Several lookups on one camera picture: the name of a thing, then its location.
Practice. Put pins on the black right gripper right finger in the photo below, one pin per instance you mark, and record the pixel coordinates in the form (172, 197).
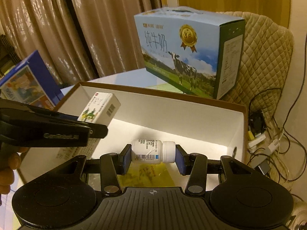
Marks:
(193, 165)

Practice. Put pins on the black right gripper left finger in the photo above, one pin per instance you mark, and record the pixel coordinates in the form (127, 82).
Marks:
(113, 165)

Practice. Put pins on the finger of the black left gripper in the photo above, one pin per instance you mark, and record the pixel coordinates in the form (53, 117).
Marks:
(97, 131)

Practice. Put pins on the white medicine box green print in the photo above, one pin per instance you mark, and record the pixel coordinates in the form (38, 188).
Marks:
(100, 110)

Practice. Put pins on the white pill bottle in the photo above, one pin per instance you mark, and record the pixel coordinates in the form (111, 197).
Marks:
(153, 151)

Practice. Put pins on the person's left hand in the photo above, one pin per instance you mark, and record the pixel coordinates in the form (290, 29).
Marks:
(7, 176)

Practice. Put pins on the yellow plastic bag in box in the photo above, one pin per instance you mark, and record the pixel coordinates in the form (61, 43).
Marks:
(146, 175)

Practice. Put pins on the brown cardboard storage box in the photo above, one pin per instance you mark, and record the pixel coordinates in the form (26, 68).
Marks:
(199, 125)

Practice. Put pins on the blue milk carton box left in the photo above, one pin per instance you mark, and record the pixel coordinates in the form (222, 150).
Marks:
(30, 82)

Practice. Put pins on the brown curtain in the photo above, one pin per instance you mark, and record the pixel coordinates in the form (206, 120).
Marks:
(78, 40)

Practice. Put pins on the light blue cow milk box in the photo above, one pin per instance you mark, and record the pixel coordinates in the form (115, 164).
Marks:
(196, 51)

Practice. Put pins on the steel pot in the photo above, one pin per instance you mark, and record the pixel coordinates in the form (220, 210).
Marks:
(298, 218)

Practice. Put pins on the beige quilted chair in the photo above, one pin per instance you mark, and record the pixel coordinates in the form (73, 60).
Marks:
(267, 52)

